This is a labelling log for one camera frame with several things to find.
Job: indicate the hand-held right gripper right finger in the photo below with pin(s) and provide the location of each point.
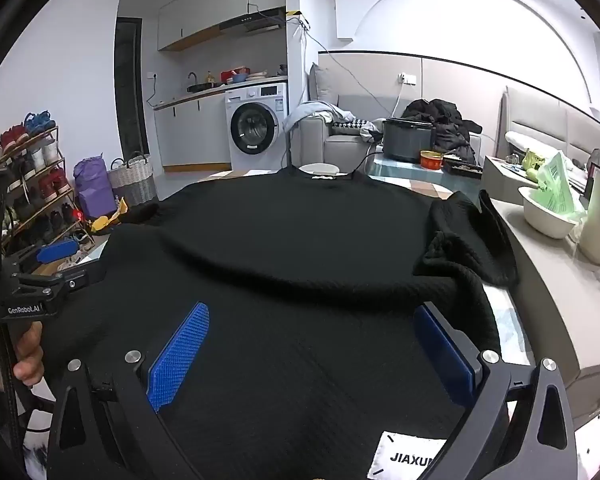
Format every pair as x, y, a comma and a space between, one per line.
442, 355

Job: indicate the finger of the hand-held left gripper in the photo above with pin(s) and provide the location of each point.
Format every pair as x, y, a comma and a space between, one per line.
55, 252
82, 277

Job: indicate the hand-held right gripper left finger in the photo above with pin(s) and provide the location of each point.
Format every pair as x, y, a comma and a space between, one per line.
180, 355

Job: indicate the black knit sweater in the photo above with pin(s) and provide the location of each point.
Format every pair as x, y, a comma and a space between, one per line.
280, 260

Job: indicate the pile of black clothes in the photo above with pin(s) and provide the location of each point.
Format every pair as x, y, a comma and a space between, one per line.
445, 120

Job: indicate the person's left hand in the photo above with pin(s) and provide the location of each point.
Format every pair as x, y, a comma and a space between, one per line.
30, 355

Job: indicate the yellow toy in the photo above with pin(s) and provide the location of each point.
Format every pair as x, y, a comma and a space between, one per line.
105, 222

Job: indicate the purple bag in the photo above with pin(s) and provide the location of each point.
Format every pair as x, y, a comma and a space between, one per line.
94, 185

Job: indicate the woven basket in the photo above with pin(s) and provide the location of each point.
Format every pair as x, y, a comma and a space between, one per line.
132, 182

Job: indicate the grey cabinet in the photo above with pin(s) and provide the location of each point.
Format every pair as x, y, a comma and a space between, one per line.
555, 300

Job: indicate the white bowl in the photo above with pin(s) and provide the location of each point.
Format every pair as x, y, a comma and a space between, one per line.
545, 220

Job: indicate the black door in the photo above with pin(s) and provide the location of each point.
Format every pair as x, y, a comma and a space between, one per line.
130, 90

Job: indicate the kitchen counter cabinet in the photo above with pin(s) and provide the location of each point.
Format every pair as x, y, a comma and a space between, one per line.
190, 130

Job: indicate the glass coffee table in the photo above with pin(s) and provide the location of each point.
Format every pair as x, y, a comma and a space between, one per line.
405, 172

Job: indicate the black tray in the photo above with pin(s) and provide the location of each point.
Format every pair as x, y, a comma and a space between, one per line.
462, 166

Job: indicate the red bowl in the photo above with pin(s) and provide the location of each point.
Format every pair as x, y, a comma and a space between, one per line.
431, 160

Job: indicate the green plastic bag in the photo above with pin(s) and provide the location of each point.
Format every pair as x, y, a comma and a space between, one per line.
560, 185

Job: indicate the green plush toy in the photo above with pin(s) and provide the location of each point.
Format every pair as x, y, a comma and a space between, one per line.
534, 160

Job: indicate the black electric pot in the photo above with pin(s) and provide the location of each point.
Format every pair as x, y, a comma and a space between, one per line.
407, 140

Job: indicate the black faucet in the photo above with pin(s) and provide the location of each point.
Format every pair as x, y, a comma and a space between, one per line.
194, 77

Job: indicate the white round stool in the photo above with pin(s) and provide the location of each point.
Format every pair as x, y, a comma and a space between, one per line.
317, 167

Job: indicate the white washing machine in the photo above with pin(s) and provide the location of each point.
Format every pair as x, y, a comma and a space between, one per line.
255, 130

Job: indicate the grey sofa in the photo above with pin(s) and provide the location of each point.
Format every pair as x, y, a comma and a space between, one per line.
340, 147

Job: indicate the houndstooth cushion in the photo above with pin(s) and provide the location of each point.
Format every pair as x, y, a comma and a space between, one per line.
352, 124

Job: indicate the red basin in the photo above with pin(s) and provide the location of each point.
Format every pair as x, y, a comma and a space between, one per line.
235, 76

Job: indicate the grey padded headboard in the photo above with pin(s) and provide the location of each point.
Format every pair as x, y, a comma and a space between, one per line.
555, 120

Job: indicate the light blue cloth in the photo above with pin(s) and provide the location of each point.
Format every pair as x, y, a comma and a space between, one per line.
310, 112

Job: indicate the grey cushion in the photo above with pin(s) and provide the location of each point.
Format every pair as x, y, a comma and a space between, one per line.
325, 85

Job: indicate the range hood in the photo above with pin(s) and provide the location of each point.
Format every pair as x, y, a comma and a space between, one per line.
255, 22

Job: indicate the wall socket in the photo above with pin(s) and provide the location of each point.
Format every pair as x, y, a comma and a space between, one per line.
406, 78

